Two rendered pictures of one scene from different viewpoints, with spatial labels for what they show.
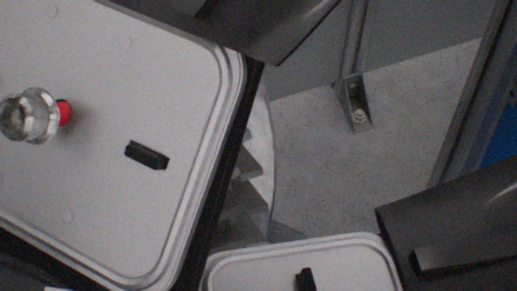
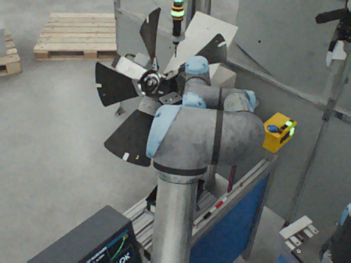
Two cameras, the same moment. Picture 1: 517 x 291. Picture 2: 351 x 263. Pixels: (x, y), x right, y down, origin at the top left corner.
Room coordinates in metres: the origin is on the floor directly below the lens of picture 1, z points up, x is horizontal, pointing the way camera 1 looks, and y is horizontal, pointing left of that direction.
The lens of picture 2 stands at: (-0.43, -1.20, 2.08)
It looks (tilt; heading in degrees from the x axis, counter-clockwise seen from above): 36 degrees down; 65
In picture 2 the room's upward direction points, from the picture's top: 3 degrees clockwise
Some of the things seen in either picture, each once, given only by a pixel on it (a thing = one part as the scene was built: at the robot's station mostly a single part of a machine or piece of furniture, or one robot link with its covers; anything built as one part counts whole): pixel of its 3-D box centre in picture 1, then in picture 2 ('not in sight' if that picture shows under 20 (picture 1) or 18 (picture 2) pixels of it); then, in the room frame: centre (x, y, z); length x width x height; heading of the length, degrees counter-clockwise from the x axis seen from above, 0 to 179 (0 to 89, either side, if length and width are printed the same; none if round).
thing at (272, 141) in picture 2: not in sight; (276, 133); (0.51, -0.24, 1.02); 0.16 x 0.10 x 0.11; 23
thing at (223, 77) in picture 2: not in sight; (216, 81); (0.56, 0.38, 0.92); 0.17 x 0.16 x 0.11; 23
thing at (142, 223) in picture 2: not in sight; (172, 216); (0.23, 0.18, 0.04); 0.62 x 0.45 x 0.08; 23
